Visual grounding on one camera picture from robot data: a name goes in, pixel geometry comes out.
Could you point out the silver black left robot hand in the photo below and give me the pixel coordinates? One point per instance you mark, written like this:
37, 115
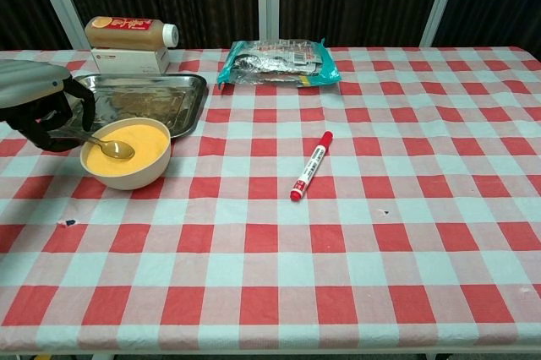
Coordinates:
34, 81

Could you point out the metal spoon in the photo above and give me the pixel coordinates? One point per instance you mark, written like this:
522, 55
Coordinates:
118, 151

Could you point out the stainless steel tray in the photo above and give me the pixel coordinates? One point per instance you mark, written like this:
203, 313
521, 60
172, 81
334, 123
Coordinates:
169, 98

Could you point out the white bowl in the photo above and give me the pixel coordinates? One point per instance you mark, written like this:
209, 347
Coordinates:
135, 178

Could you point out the white cardboard box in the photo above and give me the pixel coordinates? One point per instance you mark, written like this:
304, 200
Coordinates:
127, 60

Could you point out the brown drink bottle red label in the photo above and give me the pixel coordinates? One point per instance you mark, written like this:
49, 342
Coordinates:
122, 34

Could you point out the teal silver snack bag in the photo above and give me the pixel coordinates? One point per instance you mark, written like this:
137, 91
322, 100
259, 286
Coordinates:
274, 66

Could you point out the red whiteboard marker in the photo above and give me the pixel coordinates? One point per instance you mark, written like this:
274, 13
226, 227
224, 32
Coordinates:
310, 167

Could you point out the red white checkered tablecloth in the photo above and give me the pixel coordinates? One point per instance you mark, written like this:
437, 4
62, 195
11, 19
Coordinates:
338, 250

